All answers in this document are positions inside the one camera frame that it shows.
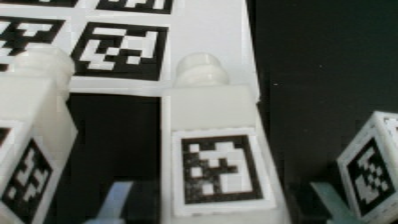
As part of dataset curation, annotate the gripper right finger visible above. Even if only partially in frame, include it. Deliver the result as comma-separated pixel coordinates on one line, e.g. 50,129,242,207
312,182,363,224

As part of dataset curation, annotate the white base tag plate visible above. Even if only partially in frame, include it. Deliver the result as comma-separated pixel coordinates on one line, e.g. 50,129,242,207
0,0,260,96

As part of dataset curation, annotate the white tagged chair leg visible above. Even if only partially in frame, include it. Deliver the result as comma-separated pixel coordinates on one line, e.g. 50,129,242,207
161,53,290,224

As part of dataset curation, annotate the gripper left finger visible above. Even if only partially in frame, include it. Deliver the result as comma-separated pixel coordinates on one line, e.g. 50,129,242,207
88,181,134,224

